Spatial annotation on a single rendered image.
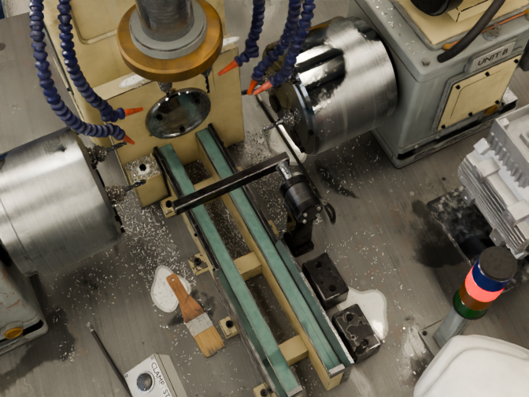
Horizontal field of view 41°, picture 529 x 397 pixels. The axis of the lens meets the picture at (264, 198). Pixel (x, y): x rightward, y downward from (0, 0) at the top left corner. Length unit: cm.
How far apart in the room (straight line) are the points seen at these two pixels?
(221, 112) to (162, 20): 48
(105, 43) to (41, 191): 34
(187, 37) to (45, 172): 36
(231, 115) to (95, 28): 37
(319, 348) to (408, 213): 43
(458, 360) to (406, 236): 88
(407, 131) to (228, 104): 40
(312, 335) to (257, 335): 11
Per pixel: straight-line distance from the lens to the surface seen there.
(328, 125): 143
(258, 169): 143
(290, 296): 144
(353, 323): 149
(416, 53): 146
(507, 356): 80
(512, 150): 135
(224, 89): 155
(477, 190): 142
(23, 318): 153
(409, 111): 155
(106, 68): 155
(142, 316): 158
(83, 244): 137
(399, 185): 170
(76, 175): 133
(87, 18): 145
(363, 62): 144
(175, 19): 118
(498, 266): 119
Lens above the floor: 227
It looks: 62 degrees down
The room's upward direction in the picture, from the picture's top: 2 degrees counter-clockwise
